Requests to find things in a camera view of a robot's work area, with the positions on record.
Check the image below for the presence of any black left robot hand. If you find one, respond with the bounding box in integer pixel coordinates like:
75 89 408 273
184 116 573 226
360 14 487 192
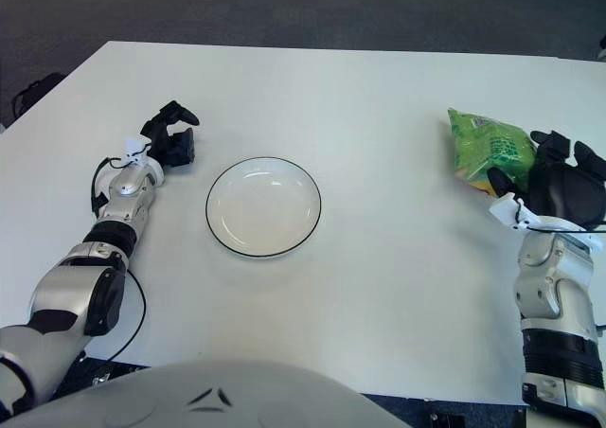
139 99 201 168

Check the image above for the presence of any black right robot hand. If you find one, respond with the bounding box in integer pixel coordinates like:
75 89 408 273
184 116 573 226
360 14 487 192
487 130 606 233

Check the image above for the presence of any green snack bag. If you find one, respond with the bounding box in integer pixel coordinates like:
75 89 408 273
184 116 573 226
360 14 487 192
447 107 541 198

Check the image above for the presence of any white plate with black rim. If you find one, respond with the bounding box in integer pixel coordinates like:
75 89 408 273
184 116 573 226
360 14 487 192
205 156 323 259

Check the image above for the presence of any black bag on floor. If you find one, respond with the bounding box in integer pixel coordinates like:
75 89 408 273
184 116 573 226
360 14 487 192
9 71 66 116

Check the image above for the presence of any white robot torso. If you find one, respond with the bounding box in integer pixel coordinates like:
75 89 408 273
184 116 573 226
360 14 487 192
0 359 413 428

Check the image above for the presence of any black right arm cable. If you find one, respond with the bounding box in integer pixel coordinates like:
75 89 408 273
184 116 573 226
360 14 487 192
523 217 606 235

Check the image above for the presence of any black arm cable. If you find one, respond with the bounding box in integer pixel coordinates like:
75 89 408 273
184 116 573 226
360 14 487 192
89 155 148 367
523 217 606 235

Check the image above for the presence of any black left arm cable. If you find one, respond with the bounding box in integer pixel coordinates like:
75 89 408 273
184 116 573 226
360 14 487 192
89 155 148 367

